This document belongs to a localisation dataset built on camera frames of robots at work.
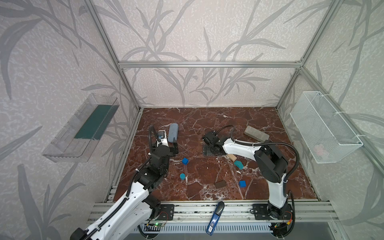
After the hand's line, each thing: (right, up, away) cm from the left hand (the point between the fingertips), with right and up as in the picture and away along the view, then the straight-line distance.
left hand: (169, 135), depth 77 cm
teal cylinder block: (+6, -24, +7) cm, 26 cm away
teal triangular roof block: (+39, -19, +12) cm, 45 cm away
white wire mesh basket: (+70, 0, -14) cm, 72 cm away
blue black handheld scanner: (+23, -39, -8) cm, 46 cm away
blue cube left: (+7, -17, +14) cm, 23 cm away
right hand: (+22, -9, +19) cm, 31 cm away
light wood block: (+36, -15, +15) cm, 42 cm away
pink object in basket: (+76, -7, -3) cm, 76 cm away
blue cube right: (+39, -28, +4) cm, 48 cm away
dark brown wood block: (+28, -28, +6) cm, 40 cm away
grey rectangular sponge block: (+55, -2, +25) cm, 60 cm away
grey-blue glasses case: (-3, -1, +25) cm, 25 cm away
